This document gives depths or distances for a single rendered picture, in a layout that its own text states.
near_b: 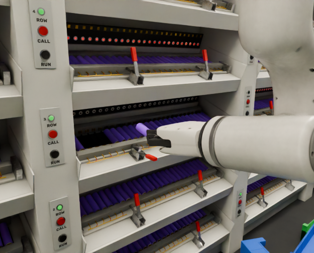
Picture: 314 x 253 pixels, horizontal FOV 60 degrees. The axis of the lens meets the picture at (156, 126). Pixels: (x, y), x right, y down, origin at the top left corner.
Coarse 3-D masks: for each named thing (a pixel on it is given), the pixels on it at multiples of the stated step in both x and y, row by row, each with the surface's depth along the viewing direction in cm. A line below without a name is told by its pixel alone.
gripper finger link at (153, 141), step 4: (148, 140) 51; (152, 140) 50; (156, 140) 50; (160, 140) 49; (164, 140) 49; (168, 140) 48; (152, 144) 50; (156, 144) 50; (160, 144) 49; (164, 144) 49; (168, 144) 48
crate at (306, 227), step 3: (312, 222) 126; (303, 225) 119; (306, 225) 118; (309, 225) 124; (303, 228) 119; (306, 228) 118; (309, 228) 125; (303, 231) 119; (306, 231) 118; (303, 234) 119; (300, 237) 121
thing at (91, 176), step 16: (128, 112) 87; (144, 112) 92; (208, 112) 107; (224, 112) 102; (112, 160) 71; (128, 160) 72; (144, 160) 74; (160, 160) 78; (176, 160) 83; (80, 176) 63; (96, 176) 65; (112, 176) 68; (128, 176) 72; (80, 192) 64
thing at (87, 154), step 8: (112, 144) 73; (120, 144) 73; (128, 144) 74; (144, 144) 78; (80, 152) 67; (88, 152) 67; (96, 152) 69; (104, 152) 70; (112, 152) 72; (80, 160) 67; (88, 160) 67; (96, 160) 68
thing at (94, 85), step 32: (96, 32) 75; (128, 32) 80; (160, 32) 87; (96, 64) 68; (128, 64) 73; (160, 64) 79; (192, 64) 87; (224, 64) 96; (96, 96) 61; (128, 96) 67; (160, 96) 74
